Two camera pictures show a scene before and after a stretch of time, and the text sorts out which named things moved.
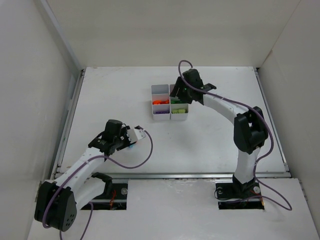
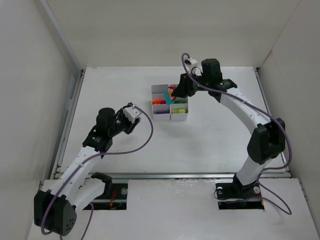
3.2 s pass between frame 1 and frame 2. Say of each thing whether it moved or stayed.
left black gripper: moved
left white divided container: stayed
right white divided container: stayed
